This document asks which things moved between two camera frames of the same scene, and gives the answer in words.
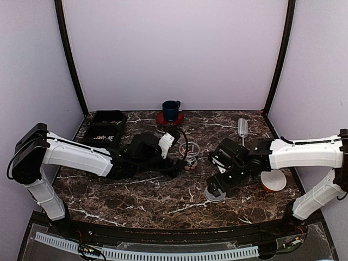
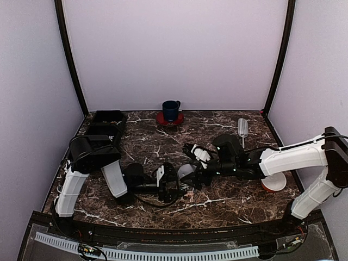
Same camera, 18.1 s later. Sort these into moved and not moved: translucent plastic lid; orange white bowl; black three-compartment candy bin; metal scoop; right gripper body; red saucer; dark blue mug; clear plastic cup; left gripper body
Moved: right gripper body; translucent plastic lid; left gripper body; clear plastic cup
Not moved: red saucer; dark blue mug; black three-compartment candy bin; orange white bowl; metal scoop
